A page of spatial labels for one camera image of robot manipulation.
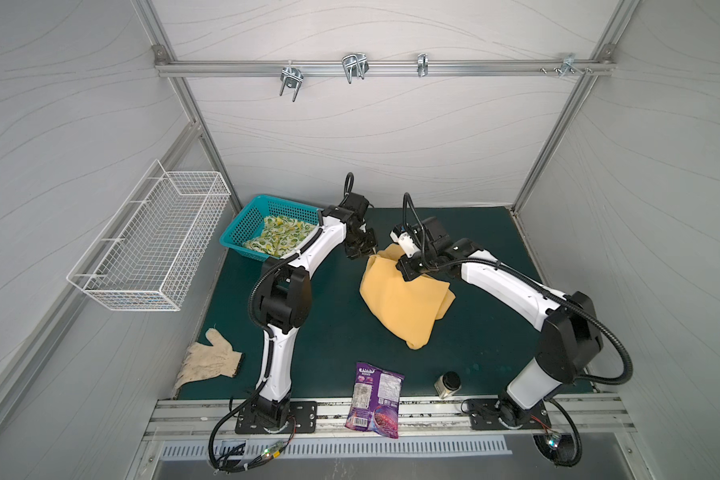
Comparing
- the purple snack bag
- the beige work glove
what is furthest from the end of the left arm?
the beige work glove

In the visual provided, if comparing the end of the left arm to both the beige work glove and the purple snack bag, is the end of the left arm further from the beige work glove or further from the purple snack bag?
the beige work glove

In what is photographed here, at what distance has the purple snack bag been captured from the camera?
2.38ft

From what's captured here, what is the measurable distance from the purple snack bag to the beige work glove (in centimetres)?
35

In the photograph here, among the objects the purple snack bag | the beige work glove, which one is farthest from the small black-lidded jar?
the beige work glove

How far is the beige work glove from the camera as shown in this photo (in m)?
0.81
